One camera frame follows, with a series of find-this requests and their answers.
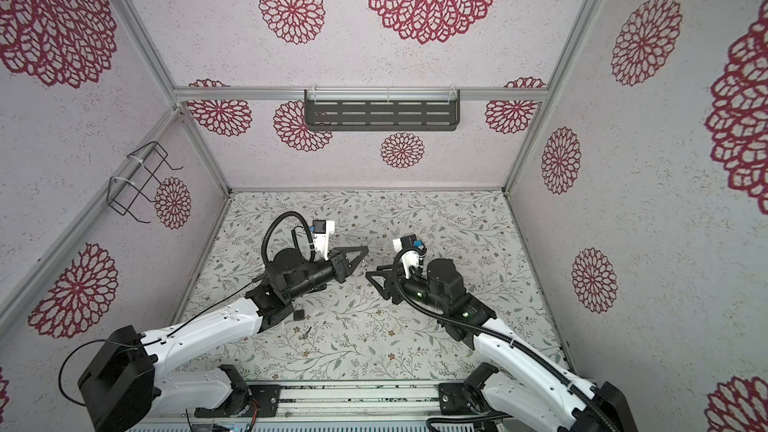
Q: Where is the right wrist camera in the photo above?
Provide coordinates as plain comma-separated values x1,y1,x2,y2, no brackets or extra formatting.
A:
392,234,427,279

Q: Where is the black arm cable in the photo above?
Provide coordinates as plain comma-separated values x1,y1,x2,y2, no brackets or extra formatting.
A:
58,211,316,407
392,248,622,432

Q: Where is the dark metal wall shelf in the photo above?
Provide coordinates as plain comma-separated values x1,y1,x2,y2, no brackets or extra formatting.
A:
304,89,460,132

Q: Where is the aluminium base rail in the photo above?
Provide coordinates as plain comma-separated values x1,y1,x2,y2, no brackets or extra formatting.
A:
107,379,610,422

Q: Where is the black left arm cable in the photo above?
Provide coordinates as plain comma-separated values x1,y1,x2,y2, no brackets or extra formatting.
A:
58,211,316,407

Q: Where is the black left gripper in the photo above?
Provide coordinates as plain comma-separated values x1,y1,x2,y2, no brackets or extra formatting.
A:
288,246,369,302

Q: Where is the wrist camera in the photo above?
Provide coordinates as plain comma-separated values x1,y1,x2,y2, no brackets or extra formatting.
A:
392,234,427,279
310,219,335,260

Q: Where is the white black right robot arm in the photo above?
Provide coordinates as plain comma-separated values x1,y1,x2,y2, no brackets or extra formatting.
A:
366,259,637,431

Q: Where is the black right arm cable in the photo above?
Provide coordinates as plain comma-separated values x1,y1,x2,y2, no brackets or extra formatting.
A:
392,248,622,432

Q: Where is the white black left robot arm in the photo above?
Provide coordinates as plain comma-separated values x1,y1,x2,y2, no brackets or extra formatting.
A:
78,246,369,431

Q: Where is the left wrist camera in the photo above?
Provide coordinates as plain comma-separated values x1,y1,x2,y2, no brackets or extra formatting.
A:
310,219,335,260

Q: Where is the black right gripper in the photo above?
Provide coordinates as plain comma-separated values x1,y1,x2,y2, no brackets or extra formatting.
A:
368,263,451,317

